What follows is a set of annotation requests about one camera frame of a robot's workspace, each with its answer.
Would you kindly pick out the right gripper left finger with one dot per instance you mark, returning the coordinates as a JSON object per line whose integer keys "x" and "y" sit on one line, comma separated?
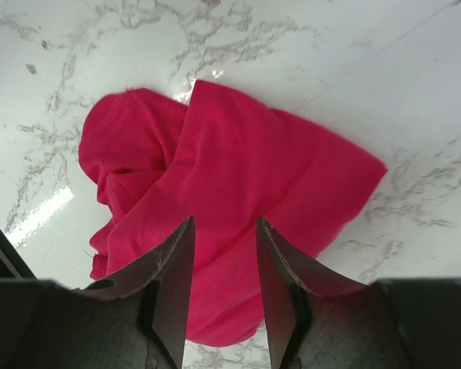
{"x": 133, "y": 318}

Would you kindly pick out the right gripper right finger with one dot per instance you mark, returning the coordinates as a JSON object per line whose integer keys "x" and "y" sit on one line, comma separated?
{"x": 318, "y": 318}

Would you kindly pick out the pink red t shirt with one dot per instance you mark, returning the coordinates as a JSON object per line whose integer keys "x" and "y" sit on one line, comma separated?
{"x": 226, "y": 160}

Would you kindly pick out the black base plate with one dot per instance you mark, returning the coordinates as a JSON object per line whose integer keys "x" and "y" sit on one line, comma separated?
{"x": 11, "y": 264}

